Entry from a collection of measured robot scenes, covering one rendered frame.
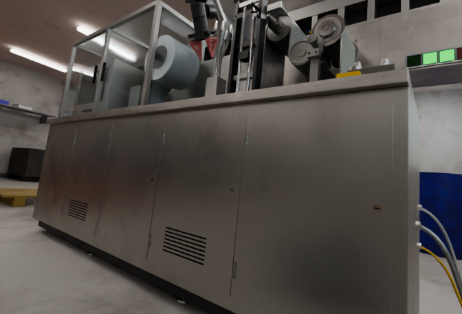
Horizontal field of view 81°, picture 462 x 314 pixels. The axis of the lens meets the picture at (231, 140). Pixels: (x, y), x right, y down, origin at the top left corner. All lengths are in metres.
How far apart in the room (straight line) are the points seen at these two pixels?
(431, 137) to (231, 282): 6.80
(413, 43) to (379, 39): 0.15
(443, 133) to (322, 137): 6.72
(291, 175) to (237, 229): 0.29
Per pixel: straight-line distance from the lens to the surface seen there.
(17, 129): 9.27
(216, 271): 1.12
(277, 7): 1.51
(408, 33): 1.63
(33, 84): 9.52
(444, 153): 7.49
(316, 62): 1.25
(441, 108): 7.69
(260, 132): 1.00
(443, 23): 1.63
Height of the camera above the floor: 0.56
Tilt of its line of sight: 8 degrees up
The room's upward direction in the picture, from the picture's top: 6 degrees clockwise
